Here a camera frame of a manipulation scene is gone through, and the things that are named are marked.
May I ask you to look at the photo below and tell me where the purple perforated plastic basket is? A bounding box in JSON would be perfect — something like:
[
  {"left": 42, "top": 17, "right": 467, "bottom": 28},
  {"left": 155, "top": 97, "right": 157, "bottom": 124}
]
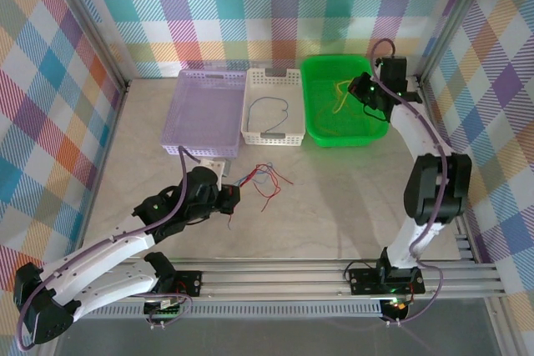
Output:
[{"left": 160, "top": 68, "right": 248, "bottom": 160}]

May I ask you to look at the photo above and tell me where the grey slotted cable duct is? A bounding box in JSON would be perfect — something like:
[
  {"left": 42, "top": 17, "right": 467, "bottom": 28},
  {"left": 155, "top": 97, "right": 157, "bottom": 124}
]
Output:
[{"left": 65, "top": 299, "right": 385, "bottom": 319}]

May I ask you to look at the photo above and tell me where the aluminium frame post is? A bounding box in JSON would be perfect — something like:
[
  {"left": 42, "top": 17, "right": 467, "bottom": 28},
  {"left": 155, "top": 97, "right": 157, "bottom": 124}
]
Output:
[
  {"left": 419, "top": 0, "right": 501, "bottom": 86},
  {"left": 43, "top": 0, "right": 130, "bottom": 94}
]

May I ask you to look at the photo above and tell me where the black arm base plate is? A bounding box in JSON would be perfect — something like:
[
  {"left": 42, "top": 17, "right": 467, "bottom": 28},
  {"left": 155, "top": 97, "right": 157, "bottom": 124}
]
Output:
[
  {"left": 348, "top": 266, "right": 426, "bottom": 297},
  {"left": 173, "top": 270, "right": 204, "bottom": 298}
]

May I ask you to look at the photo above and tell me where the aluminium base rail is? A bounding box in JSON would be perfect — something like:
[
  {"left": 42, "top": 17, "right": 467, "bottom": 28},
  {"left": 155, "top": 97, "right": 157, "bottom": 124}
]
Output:
[{"left": 118, "top": 258, "right": 506, "bottom": 302}]

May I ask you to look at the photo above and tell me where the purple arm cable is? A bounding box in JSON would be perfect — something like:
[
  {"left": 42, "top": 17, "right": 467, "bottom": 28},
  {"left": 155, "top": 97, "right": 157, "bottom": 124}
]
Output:
[
  {"left": 372, "top": 38, "right": 454, "bottom": 326},
  {"left": 16, "top": 145, "right": 204, "bottom": 352}
]

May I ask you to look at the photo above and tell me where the green plastic mesh basket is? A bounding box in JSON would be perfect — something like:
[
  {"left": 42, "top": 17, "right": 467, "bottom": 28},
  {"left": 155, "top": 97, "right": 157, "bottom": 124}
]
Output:
[{"left": 300, "top": 54, "right": 391, "bottom": 148}]

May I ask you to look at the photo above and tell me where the small circuit board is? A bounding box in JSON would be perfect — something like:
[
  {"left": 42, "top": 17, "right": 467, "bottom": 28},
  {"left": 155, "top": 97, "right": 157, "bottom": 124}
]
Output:
[
  {"left": 381, "top": 295, "right": 412, "bottom": 315},
  {"left": 144, "top": 295, "right": 184, "bottom": 319}
]

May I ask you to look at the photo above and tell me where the white perforated plastic basket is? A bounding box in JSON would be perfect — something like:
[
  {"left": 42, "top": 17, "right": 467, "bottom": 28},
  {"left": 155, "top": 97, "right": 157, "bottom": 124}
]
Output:
[{"left": 240, "top": 67, "right": 308, "bottom": 148}]

